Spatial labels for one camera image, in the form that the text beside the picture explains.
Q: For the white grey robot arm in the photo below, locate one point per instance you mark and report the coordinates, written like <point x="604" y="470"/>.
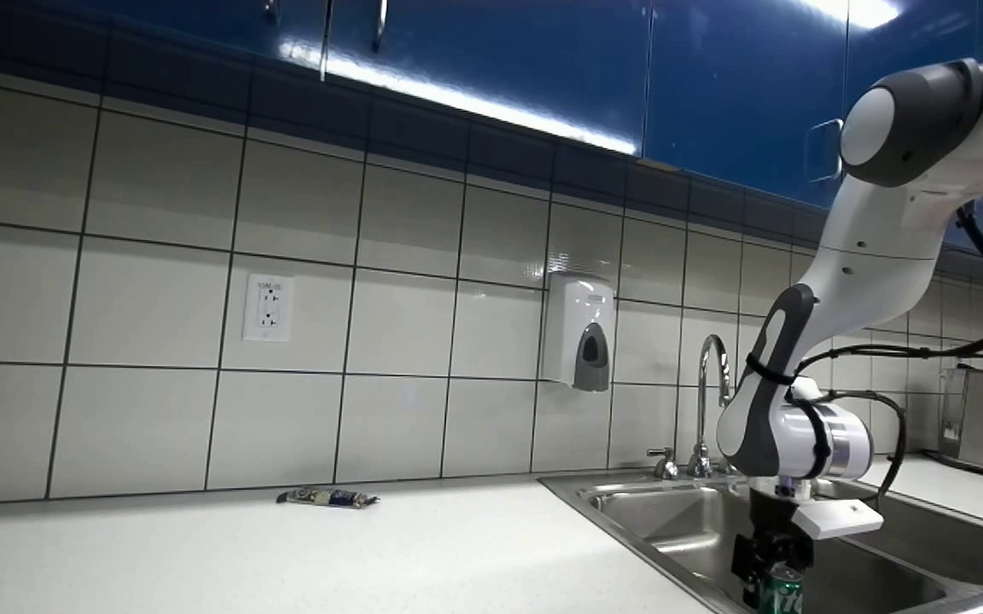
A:
<point x="877" y="272"/>

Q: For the stainless steel double sink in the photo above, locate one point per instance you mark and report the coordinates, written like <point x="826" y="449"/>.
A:
<point x="650" y="534"/>

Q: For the dark crumpled wrapper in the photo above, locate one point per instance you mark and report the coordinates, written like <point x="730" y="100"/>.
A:
<point x="330" y="494"/>

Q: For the white wall soap dispenser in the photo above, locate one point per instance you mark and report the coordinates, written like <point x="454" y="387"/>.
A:
<point x="578" y="325"/>

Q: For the white wall power outlet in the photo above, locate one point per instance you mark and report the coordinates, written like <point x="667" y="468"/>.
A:
<point x="270" y="309"/>

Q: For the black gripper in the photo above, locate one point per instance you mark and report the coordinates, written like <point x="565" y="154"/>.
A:
<point x="777" y="514"/>

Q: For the glossy blue wall cabinets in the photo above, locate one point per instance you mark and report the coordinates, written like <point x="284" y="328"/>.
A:
<point x="514" y="54"/>

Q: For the chrome gooseneck faucet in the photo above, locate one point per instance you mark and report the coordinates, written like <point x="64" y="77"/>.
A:
<point x="704" y="398"/>

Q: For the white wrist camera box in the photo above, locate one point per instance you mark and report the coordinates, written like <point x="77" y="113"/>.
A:
<point x="838" y="516"/>

